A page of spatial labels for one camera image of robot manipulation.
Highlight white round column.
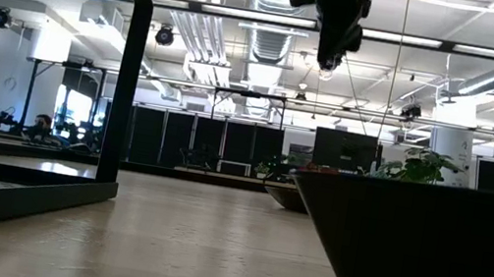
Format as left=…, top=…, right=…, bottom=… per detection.
left=422, top=96, right=482, bottom=191

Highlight small background potted plant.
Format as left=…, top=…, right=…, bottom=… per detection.
left=251, top=159, right=273, bottom=182

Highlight person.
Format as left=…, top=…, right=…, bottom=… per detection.
left=21, top=111, right=64, bottom=147

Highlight green potted plant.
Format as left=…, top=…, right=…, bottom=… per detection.
left=371, top=139, right=468, bottom=192

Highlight silver ceiling duct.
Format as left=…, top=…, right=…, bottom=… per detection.
left=228, top=0, right=315, bottom=127

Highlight black aluminium table frame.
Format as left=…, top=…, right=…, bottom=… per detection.
left=0, top=138, right=302, bottom=210

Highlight black square mini plate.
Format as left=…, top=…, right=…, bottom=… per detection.
left=260, top=183, right=313, bottom=216

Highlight black overhead light bar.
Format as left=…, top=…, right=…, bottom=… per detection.
left=104, top=0, right=494, bottom=62

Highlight black partition wall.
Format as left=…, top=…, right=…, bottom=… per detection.
left=124, top=105, right=287, bottom=185

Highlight black perforated metal tray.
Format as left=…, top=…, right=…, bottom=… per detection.
left=0, top=0, right=155, bottom=268

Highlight black background robot arms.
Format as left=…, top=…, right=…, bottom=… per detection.
left=0, top=101, right=105, bottom=156

